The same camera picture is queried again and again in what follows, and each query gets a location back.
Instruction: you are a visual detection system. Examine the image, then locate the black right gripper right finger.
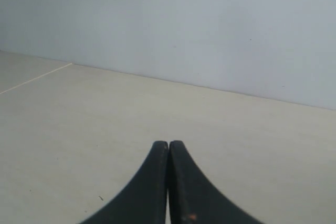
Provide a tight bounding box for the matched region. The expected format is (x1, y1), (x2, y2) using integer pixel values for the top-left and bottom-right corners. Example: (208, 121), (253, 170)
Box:
(167, 141), (260, 224)

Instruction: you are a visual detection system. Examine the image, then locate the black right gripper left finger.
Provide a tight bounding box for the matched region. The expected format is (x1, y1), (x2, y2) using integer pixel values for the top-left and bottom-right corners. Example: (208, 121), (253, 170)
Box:
(83, 141), (169, 224)

